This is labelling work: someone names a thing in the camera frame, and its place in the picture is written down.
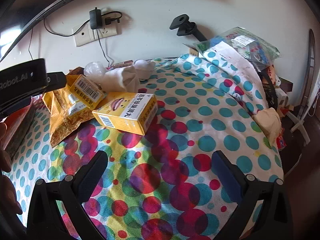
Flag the red packet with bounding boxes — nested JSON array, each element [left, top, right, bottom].
[[276, 127, 287, 151]]

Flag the clear plastic bag of packets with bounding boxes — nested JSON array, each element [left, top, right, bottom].
[[192, 27, 281, 67]]

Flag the brown cigarette box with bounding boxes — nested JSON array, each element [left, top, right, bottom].
[[106, 60, 134, 68]]

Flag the large yellow medicine box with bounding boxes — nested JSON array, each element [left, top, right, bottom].
[[92, 92, 158, 136]]

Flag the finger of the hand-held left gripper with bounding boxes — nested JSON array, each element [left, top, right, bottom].
[[46, 72, 67, 91]]

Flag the dark curved frame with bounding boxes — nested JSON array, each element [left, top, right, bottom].
[[300, 29, 316, 117]]

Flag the small white sock ball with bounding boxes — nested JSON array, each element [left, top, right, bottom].
[[83, 61, 107, 78]]

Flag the white stand legs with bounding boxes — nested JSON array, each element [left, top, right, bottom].
[[287, 102, 312, 146]]

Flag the black plug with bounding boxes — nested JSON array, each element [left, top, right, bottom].
[[104, 11, 123, 26]]

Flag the polka dot cloth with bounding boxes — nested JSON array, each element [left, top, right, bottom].
[[0, 57, 286, 240]]

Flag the white wall socket plate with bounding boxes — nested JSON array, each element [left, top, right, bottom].
[[94, 24, 118, 40], [73, 24, 95, 47]]

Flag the black strap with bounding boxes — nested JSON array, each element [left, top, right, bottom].
[[260, 71, 279, 110]]

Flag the golden snack bag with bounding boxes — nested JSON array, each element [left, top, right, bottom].
[[41, 66, 102, 148]]

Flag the black clamp mount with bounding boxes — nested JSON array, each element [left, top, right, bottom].
[[169, 14, 208, 42]]

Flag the thin black cable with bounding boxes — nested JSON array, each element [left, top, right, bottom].
[[28, 27, 34, 61]]

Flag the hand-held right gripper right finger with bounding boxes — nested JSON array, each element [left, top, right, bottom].
[[211, 150, 293, 240]]

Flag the person's left hand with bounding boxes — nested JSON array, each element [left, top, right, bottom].
[[0, 122, 23, 215]]

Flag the black adapter cable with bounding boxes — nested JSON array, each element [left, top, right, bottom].
[[97, 29, 111, 66]]

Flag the small yellow medicine box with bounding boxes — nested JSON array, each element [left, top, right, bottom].
[[65, 74, 107, 117]]

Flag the curved black monitor edge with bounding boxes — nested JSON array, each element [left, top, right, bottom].
[[0, 0, 118, 63]]

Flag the black looped cable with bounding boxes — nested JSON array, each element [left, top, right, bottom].
[[43, 17, 91, 37]]

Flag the large white rolled sock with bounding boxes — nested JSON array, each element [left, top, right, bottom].
[[101, 59, 156, 93]]

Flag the beige crumpled cloth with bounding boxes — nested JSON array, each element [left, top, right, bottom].
[[252, 107, 282, 148]]

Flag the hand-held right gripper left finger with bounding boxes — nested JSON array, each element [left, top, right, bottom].
[[26, 150, 108, 240]]

